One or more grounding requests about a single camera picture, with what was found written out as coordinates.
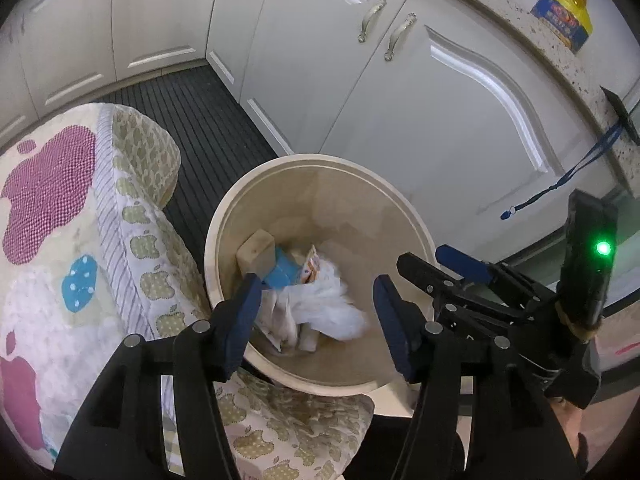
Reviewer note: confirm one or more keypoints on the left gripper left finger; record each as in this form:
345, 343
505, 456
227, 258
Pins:
118, 431

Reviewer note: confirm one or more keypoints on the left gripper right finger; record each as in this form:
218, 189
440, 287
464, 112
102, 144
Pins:
480, 414

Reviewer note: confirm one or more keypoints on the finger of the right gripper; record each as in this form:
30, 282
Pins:
502, 280
445, 290

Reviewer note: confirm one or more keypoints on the white plastic bag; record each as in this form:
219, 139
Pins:
294, 319

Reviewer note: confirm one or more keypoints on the blue paper box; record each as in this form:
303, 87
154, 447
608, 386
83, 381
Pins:
284, 273

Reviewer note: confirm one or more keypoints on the white sponge block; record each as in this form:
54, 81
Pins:
257, 254

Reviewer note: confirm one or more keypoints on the beige round trash bin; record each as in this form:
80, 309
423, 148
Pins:
320, 230

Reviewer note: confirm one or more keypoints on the white kitchen cabinets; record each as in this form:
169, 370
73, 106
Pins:
433, 95

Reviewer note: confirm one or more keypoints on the person's hand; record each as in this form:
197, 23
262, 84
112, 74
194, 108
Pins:
570, 418

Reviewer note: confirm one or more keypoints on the patchwork quilt table cover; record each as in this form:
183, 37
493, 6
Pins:
88, 257

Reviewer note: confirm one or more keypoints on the black ribbed floor mat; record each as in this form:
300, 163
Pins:
217, 141

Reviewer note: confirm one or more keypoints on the yellow cooking oil bottle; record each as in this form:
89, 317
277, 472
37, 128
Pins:
568, 19

